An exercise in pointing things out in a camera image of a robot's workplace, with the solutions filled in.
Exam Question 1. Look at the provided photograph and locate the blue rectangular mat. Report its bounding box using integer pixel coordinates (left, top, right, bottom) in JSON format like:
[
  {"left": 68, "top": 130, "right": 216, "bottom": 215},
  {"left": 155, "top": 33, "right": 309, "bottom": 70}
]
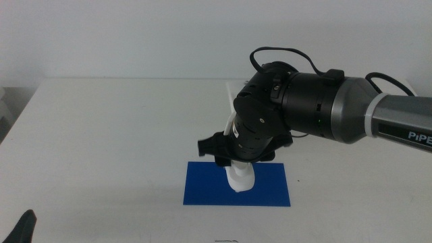
[{"left": 183, "top": 161, "right": 292, "bottom": 207}]

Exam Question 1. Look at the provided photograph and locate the white plastic strip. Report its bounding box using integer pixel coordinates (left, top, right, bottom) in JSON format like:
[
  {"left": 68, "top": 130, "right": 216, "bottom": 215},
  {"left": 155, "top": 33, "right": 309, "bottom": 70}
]
[{"left": 223, "top": 112, "right": 238, "bottom": 136}]

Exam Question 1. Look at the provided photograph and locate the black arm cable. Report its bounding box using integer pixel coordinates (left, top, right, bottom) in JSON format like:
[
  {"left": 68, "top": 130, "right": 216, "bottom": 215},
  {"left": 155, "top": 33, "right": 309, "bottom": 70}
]
[{"left": 249, "top": 46, "right": 416, "bottom": 97}]

